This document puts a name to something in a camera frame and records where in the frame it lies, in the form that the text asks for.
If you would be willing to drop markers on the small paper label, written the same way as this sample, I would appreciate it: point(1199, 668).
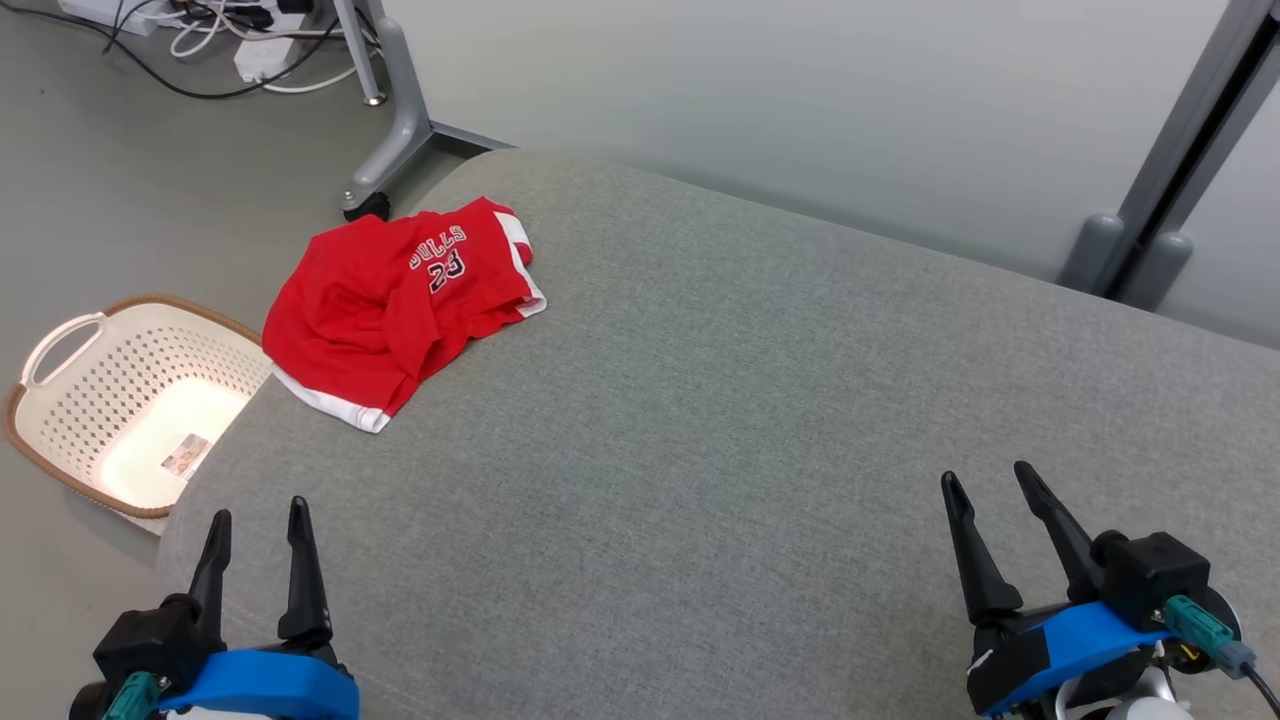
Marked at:
point(186, 455)

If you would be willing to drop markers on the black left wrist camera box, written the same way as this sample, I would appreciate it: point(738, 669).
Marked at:
point(150, 635)

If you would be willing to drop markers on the cream plastic laundry basket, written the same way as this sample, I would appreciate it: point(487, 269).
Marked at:
point(80, 400)

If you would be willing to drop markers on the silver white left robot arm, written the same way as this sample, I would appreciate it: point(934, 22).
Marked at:
point(230, 715)

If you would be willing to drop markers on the red basketball jersey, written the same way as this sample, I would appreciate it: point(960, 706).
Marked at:
point(360, 310)

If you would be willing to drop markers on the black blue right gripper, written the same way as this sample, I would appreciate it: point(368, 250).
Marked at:
point(1070, 640)

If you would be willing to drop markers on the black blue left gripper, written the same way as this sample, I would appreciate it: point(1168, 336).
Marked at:
point(270, 690)

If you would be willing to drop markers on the grey table leg with caster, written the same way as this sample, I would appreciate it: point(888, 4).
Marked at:
point(405, 120)

